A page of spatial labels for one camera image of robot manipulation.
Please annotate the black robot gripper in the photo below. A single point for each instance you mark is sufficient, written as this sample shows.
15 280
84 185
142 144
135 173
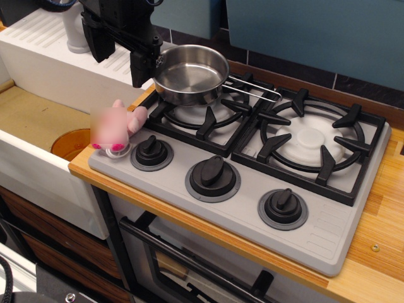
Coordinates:
127 23

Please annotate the pink stuffed pig toy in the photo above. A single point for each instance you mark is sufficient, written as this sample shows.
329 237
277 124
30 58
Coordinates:
112 127

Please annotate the stainless steel pan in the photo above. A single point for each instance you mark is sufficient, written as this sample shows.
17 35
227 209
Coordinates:
193 75

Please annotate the grey toy faucet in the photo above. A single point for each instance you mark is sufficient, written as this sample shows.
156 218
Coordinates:
74 29

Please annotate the white toy sink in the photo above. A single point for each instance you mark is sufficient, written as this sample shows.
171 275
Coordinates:
47 91

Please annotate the black left stove knob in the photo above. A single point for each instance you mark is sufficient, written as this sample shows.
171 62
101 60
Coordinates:
151 155

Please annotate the black stove knob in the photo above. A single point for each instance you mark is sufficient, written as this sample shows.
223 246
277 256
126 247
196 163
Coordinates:
213 180
283 209
151 155

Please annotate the black left burner grate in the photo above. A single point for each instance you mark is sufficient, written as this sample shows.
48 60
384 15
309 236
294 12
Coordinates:
216 127

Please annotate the black burner grate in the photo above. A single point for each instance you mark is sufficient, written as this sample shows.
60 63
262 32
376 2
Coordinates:
328 149
216 127

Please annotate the black middle stove knob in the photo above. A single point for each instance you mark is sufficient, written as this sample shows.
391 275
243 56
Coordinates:
213 180

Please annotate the wooden drawer unit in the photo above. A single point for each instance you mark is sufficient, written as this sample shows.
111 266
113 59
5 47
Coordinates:
70 253

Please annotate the toy oven door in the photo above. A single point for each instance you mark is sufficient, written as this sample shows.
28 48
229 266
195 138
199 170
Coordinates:
282 288

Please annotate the grey toy stovetop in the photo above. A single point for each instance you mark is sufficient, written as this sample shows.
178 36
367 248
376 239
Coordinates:
321 243

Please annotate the black right burner grate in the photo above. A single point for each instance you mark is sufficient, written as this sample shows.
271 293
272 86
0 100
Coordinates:
328 149

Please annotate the black right stove knob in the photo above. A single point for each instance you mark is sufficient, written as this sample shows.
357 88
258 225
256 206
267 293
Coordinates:
283 209

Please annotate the black oven door handle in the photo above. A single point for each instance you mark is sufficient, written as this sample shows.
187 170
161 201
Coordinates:
187 276

